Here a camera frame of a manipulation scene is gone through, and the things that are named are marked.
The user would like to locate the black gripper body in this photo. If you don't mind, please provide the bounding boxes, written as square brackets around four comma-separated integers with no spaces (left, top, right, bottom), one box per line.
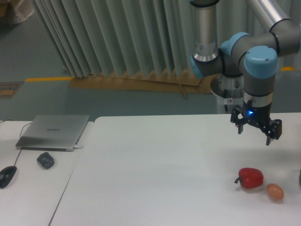
[242,100,271,127]

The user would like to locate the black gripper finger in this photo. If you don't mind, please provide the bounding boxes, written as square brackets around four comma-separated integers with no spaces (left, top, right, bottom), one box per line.
[230,105,246,134]
[260,119,282,145]

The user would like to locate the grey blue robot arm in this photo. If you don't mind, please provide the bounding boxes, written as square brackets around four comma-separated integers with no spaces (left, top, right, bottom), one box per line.
[190,0,301,144]

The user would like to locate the red bell pepper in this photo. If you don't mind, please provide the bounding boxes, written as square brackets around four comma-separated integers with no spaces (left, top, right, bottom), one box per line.
[234,168,264,189]

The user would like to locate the brown egg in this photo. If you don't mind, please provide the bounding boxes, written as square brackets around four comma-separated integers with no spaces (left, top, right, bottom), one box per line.
[266,183,284,201]

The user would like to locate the brown cardboard sheet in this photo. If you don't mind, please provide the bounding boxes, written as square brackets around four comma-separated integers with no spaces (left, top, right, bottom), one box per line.
[68,69,217,98]

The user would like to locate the grey pleated curtain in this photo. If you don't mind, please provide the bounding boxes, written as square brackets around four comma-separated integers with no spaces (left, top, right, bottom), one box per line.
[32,0,301,83]

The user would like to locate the white usb plug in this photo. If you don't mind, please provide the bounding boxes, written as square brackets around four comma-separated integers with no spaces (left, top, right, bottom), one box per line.
[74,145,84,149]

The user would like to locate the silver laptop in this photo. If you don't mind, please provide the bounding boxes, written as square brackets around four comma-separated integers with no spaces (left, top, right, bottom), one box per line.
[16,114,89,151]

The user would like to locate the small black gadget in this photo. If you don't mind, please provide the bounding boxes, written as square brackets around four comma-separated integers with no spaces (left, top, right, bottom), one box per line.
[37,152,55,169]

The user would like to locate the black computer mouse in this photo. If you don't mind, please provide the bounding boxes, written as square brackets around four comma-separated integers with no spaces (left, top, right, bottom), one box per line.
[0,166,17,189]

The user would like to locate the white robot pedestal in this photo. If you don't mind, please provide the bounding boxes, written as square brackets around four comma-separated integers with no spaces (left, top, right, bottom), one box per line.
[210,74,244,114]

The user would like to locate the black mouse cable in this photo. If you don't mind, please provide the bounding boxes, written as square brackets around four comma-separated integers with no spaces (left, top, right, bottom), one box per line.
[0,119,33,167]

